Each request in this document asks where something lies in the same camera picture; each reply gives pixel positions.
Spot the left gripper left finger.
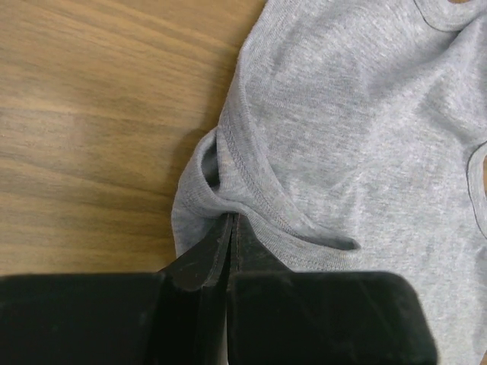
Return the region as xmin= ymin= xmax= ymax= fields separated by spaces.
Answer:
xmin=1 ymin=214 xmax=233 ymax=364

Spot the grey tank top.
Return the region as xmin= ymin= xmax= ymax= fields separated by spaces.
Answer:
xmin=171 ymin=1 xmax=486 ymax=364

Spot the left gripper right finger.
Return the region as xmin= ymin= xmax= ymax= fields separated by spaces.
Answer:
xmin=227 ymin=214 xmax=438 ymax=365

